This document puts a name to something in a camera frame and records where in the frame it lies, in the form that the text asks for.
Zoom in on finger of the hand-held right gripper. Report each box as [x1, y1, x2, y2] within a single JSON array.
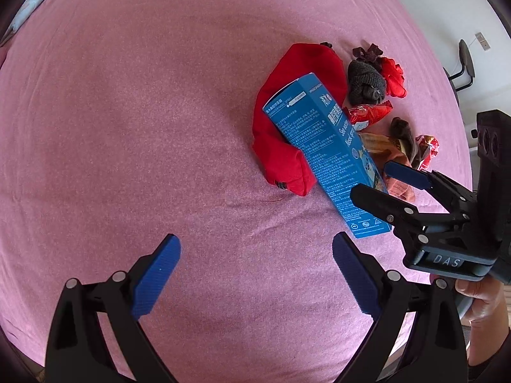
[[384, 161, 477, 212], [350, 184, 468, 232]]

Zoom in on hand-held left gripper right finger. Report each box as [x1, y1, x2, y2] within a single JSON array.
[[332, 231, 469, 383]]

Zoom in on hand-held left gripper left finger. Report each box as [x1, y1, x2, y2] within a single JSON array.
[[45, 233, 182, 383]]

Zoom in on blue printed cardboard box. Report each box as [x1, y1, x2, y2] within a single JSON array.
[[263, 72, 393, 240]]

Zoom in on dark grey knit sock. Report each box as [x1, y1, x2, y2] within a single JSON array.
[[347, 60, 389, 104]]

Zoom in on person's right forearm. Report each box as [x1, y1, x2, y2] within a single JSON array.
[[467, 321, 511, 383]]

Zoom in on person's right hand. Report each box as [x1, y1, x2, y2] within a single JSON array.
[[455, 277, 506, 330]]

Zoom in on orange striped cloth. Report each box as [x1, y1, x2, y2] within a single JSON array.
[[359, 132, 418, 202]]

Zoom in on red and gold wrapper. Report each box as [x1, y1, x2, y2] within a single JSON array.
[[415, 135, 440, 170]]

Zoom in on brown sock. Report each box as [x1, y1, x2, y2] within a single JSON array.
[[389, 117, 430, 170]]

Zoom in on red snack wrapper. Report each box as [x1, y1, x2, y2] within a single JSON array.
[[344, 101, 394, 126]]

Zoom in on black chair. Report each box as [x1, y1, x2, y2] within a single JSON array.
[[443, 39, 476, 92]]

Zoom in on pink bed sheet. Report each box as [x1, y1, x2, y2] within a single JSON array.
[[0, 0, 476, 373]]

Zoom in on red fabric pouch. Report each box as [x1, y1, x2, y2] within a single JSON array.
[[251, 43, 347, 197]]

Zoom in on floral pillow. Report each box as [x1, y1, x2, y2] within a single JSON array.
[[0, 0, 76, 44]]

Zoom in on red cloth with dark straps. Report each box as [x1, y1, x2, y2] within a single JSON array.
[[351, 42, 408, 98]]

